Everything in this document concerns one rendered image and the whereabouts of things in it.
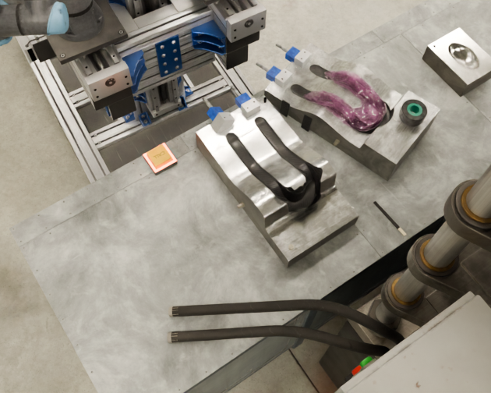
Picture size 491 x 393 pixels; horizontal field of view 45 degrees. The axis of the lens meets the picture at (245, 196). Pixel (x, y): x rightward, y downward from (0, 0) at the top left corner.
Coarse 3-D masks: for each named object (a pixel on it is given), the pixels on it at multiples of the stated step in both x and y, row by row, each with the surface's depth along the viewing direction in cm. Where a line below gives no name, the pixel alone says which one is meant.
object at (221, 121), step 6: (210, 108) 183; (216, 108) 184; (210, 114) 184; (216, 114) 182; (222, 114) 182; (228, 114) 184; (216, 120) 182; (222, 120) 180; (228, 120) 181; (234, 120) 183; (216, 126) 182; (222, 126) 182; (228, 126) 184; (216, 132) 183
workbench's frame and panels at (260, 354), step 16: (432, 224) 183; (384, 256) 177; (400, 256) 217; (368, 272) 203; (384, 272) 227; (352, 288) 210; (368, 288) 235; (352, 304) 246; (304, 320) 201; (320, 320) 228; (256, 352) 197; (272, 352) 219; (224, 368) 184; (240, 368) 203; (256, 368) 226; (208, 384) 190; (224, 384) 211
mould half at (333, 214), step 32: (256, 128) 185; (288, 128) 185; (224, 160) 180; (256, 160) 180; (320, 160) 175; (256, 192) 171; (320, 192) 176; (256, 224) 177; (288, 224) 173; (320, 224) 174; (352, 224) 179; (288, 256) 169
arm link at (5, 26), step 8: (0, 8) 140; (8, 8) 141; (0, 16) 140; (8, 16) 140; (0, 24) 141; (8, 24) 141; (16, 24) 141; (0, 32) 142; (8, 32) 142; (16, 32) 143; (0, 40) 145; (8, 40) 147
